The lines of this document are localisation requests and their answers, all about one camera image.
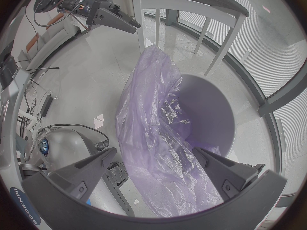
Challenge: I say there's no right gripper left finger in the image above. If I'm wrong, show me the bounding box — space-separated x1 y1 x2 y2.
49 147 117 203

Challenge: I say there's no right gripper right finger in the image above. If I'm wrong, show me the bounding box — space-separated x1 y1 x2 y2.
192 146 258 202

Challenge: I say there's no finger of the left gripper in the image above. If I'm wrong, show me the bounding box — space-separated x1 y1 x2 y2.
92 9 137 35
103 1 142 28

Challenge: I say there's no black plastic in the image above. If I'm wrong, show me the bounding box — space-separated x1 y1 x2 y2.
240 162 267 177

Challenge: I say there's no purple plastic bag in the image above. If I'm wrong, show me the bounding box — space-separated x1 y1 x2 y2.
115 45 222 218

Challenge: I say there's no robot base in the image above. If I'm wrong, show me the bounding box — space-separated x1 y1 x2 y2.
10 125 131 225

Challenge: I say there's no white trash bin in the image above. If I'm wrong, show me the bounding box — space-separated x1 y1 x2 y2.
176 73 238 159

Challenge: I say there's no black power adapter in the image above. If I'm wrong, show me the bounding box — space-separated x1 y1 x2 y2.
41 95 54 117

